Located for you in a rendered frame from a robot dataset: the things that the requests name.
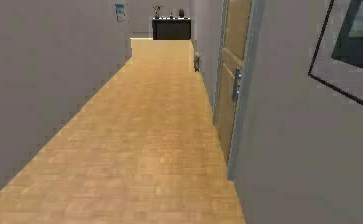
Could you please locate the black framed wall picture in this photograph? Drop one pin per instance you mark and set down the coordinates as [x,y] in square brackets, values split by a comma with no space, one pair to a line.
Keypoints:
[352,46]

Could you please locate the black sideboard cabinet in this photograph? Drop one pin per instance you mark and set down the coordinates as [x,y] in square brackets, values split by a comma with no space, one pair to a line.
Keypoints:
[171,29]

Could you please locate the dark vase with twigs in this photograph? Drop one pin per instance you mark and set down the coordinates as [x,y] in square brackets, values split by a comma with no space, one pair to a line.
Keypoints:
[157,12]

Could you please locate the small dark bottle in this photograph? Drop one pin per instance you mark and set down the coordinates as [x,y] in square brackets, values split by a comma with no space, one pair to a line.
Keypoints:
[171,15]

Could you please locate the blue wall picture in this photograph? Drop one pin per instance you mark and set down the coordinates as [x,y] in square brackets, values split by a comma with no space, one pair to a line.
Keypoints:
[120,12]

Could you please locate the dark round jar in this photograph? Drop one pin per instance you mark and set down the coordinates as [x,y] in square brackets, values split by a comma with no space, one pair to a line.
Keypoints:
[181,13]

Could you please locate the wooden room door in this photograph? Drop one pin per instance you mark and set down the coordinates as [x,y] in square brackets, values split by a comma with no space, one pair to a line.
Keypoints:
[231,76]

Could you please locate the small grey floor object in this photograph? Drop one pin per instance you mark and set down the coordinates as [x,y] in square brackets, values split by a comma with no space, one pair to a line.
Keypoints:
[197,62]

